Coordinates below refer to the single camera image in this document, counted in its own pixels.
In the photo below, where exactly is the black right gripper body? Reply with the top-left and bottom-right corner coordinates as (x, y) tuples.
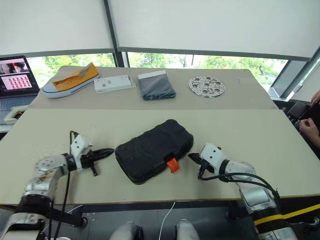
(197, 159), (210, 180)

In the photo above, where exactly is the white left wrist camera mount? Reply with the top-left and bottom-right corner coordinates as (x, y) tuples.
(70, 134), (94, 171)

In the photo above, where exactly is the yellow white canvas shoe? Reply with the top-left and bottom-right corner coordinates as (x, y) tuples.
(41, 62), (101, 99)

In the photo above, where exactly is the round perforated metal disc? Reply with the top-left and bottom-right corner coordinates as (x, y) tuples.
(186, 74), (228, 99)

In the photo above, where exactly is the grey rounded shape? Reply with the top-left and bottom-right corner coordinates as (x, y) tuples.
(109, 221), (144, 240)
(175, 219), (201, 240)

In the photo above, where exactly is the dark folded cloth pack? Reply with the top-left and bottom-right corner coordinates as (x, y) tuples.
(137, 69), (177, 102)

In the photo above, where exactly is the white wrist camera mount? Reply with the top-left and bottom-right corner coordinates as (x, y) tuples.
(198, 143), (224, 168)
(70, 134), (94, 171)

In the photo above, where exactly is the white handheld device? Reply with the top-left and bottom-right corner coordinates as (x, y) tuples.
(3, 104), (30, 125)

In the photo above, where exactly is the white roller blind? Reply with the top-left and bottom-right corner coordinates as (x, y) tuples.
(107, 0), (320, 62)
(0, 0), (115, 58)

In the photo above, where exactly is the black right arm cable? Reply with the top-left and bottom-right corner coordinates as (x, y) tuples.
(198, 171), (280, 201)

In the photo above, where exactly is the open laptop computer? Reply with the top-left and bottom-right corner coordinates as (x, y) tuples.
(0, 55), (41, 125)

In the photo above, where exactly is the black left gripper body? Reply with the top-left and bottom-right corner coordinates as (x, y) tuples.
(79, 150), (100, 178)

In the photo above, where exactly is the thin white cable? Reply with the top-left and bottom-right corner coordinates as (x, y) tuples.
(158, 200), (177, 240)

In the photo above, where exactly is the dark window pillar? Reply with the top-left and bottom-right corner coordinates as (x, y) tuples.
(102, 0), (129, 68)

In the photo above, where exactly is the person's bare hand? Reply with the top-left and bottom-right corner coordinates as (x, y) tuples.
(299, 118), (315, 137)
(310, 89), (320, 106)

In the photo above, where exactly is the black plastic tool case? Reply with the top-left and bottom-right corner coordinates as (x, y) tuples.
(114, 119), (195, 186)

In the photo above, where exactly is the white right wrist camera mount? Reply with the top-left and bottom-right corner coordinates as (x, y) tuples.
(198, 143), (224, 168)

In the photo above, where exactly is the yellow floor tape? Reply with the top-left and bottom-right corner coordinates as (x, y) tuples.
(282, 203), (320, 219)

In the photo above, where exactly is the flat white cardboard box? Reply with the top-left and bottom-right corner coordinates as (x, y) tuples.
(93, 74), (137, 95)

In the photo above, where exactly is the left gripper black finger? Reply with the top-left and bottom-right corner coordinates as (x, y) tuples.
(93, 152), (114, 162)
(95, 147), (116, 156)

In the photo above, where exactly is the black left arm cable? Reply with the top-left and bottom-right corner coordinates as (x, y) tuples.
(47, 129), (79, 240)

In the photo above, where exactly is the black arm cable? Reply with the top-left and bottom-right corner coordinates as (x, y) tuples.
(47, 129), (79, 240)
(198, 171), (280, 201)

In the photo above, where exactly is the silver open window frame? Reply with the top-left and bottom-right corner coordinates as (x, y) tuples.
(270, 59), (320, 102)

